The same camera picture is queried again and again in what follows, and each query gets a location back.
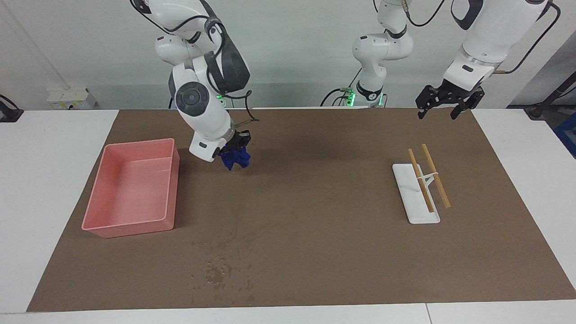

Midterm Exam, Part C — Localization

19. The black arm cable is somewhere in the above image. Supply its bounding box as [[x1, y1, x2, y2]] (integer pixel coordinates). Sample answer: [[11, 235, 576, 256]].
[[371, 0, 562, 75], [198, 16, 260, 131]]

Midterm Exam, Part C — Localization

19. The wooden rod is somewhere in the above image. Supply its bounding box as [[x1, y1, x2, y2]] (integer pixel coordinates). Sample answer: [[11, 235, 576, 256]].
[[421, 144, 451, 208], [408, 148, 435, 213]]

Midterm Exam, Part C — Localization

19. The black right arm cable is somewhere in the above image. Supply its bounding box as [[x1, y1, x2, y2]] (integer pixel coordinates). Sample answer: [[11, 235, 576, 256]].
[[198, 16, 260, 131]]

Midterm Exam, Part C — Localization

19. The brown table mat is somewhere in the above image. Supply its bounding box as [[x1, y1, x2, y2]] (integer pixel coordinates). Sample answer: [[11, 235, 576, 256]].
[[26, 107, 576, 312]]

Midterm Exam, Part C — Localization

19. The black stand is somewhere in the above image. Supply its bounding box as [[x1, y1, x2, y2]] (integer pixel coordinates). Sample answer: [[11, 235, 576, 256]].
[[524, 71, 576, 120]]

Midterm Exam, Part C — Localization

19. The black base cable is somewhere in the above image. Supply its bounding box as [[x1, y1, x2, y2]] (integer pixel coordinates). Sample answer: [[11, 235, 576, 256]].
[[320, 67, 363, 107]]

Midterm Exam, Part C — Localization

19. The white power strip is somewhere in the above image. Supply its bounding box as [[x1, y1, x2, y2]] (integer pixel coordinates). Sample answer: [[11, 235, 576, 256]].
[[47, 88, 97, 110]]

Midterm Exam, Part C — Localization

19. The blue box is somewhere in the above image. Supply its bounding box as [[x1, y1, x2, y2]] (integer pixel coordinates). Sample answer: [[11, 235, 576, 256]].
[[553, 112, 576, 159]]

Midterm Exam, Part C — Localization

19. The white wire rod holder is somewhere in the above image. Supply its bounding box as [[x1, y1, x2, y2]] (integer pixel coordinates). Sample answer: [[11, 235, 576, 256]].
[[416, 171, 439, 192]]

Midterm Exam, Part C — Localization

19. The black clamp mount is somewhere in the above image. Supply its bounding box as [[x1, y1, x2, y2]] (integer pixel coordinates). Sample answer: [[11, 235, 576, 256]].
[[0, 94, 24, 123]]

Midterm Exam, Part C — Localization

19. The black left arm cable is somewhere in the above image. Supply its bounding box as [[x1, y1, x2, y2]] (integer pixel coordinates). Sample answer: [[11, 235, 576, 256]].
[[371, 0, 562, 75]]

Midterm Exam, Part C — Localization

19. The white rack tray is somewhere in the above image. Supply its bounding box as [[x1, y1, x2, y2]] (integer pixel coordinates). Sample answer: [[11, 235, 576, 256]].
[[392, 163, 441, 225]]

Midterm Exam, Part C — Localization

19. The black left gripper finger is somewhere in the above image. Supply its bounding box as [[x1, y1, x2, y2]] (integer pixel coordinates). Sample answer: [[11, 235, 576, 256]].
[[450, 94, 484, 120], [415, 92, 436, 120]]

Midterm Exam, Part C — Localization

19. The blue towel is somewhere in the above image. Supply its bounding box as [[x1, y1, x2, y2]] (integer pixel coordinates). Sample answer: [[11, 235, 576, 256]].
[[220, 146, 252, 171]]

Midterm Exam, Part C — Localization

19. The pink plastic bin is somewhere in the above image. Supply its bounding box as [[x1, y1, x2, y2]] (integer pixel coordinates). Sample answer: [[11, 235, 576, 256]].
[[81, 138, 180, 239]]

